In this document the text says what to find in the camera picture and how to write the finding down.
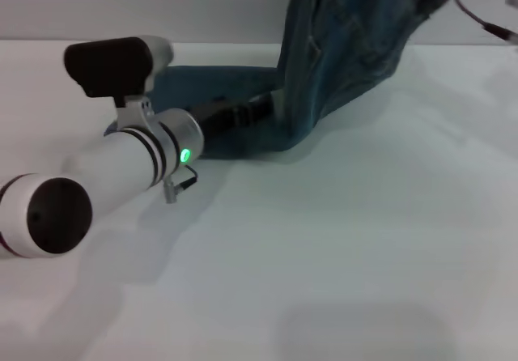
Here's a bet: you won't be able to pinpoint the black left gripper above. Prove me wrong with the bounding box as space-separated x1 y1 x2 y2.
189 91 281 140

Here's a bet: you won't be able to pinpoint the blue denim shorts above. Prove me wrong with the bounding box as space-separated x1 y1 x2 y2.
103 0 465 162

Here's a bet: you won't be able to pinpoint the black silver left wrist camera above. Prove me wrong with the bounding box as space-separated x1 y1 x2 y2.
63 35 176 99

